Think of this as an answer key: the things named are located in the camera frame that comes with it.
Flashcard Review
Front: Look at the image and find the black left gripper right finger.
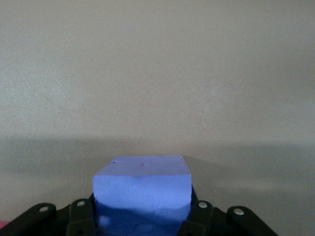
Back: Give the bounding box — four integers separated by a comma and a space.
179, 188, 279, 236

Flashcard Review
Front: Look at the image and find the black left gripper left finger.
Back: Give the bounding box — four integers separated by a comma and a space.
0, 193, 99, 236

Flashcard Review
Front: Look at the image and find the light purple foam cube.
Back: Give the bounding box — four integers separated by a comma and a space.
92, 154, 192, 236

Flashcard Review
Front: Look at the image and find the large table cover sheet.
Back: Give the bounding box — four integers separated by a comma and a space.
0, 0, 315, 236

